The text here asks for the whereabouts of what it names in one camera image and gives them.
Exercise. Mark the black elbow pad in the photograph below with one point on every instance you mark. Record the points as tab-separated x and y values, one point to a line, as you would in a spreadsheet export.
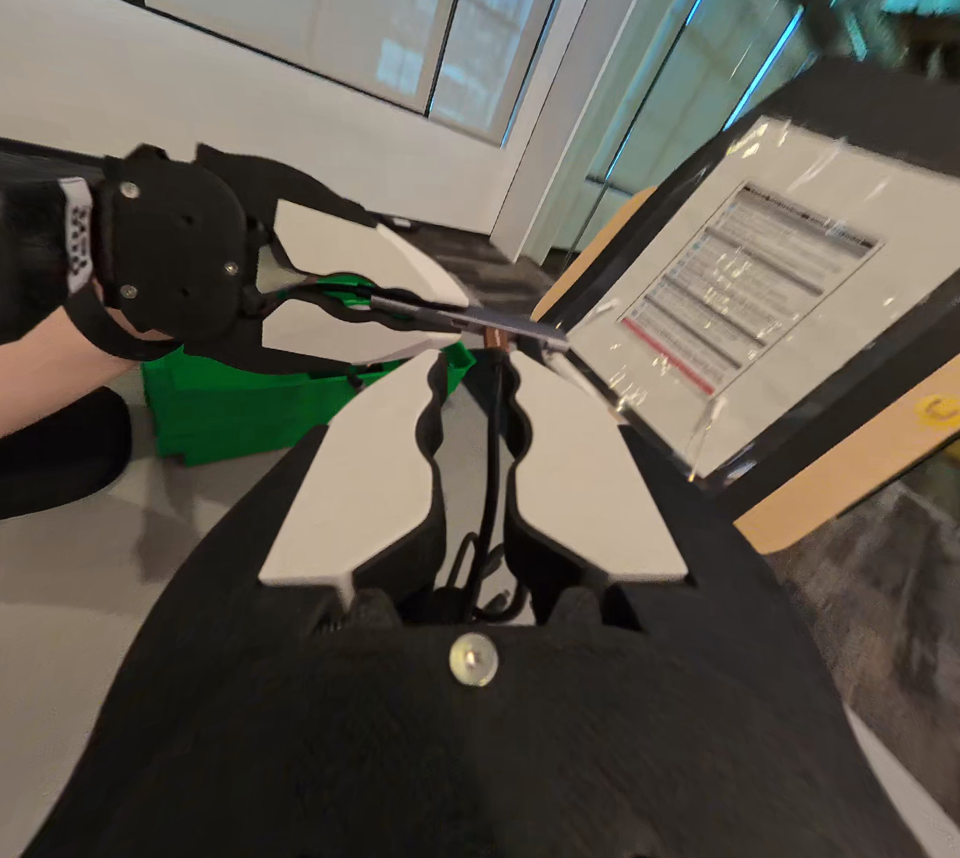
52	461

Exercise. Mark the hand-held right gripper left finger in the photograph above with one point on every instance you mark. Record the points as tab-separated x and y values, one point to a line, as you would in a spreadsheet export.
360	498

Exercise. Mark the green plastic bin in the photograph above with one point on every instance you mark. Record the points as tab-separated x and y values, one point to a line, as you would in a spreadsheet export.
225	416

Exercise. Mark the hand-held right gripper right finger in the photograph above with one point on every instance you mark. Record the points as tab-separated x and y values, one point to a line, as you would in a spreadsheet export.
592	498

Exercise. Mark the dark grey usb hub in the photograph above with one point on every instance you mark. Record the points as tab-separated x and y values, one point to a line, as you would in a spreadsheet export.
480	322

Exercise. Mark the person's left hand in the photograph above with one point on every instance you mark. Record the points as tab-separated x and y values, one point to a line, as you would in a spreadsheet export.
90	359

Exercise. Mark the wooden instruction board stand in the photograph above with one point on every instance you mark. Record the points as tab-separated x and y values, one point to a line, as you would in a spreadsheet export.
847	468

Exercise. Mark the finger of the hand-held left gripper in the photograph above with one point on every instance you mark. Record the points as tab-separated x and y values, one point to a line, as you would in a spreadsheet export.
360	251
322	337

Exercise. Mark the glass partition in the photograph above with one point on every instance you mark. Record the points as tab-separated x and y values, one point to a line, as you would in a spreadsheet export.
675	123

